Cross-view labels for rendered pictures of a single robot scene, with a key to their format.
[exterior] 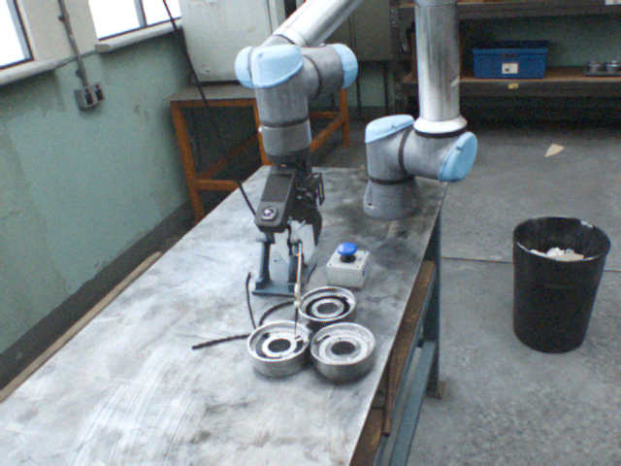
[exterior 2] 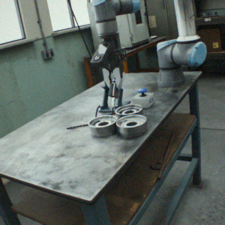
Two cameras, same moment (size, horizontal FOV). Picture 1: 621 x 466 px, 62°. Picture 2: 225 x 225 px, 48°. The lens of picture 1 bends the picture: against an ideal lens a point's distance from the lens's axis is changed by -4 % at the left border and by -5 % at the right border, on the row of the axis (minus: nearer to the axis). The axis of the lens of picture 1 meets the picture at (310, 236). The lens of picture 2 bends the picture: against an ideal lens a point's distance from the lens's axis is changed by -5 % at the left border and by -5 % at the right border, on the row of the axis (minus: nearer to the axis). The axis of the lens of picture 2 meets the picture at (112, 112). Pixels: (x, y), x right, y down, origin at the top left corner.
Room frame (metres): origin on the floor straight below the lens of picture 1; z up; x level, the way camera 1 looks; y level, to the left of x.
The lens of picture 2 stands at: (-0.14, -0.12, 1.18)
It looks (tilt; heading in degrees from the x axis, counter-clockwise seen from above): 20 degrees down; 10
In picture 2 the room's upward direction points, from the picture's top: 10 degrees counter-clockwise
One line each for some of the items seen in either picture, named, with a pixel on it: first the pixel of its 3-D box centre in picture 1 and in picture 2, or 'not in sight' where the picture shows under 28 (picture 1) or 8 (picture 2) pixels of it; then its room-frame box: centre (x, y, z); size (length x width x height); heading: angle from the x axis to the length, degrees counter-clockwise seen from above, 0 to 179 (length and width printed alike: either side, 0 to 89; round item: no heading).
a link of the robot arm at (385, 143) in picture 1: (392, 145); (169, 52); (1.24, -0.22, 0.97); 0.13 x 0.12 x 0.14; 45
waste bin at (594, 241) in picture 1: (554, 285); not in sight; (1.61, -0.88, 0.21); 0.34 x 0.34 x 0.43
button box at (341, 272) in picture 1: (349, 266); (144, 99); (0.95, -0.07, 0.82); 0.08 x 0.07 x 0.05; 157
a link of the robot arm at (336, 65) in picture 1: (314, 71); (121, 5); (0.90, -0.04, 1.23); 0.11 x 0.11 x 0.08; 45
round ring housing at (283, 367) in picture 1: (279, 349); (103, 126); (0.72, 0.07, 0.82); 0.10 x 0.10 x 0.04
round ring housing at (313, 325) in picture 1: (328, 312); (129, 114); (0.81, -0.01, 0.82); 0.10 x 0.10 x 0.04
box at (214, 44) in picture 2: (439, 51); (210, 39); (4.22, -1.15, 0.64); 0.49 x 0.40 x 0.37; 72
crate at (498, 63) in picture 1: (510, 59); not in sight; (4.03, -1.66, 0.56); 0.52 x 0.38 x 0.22; 64
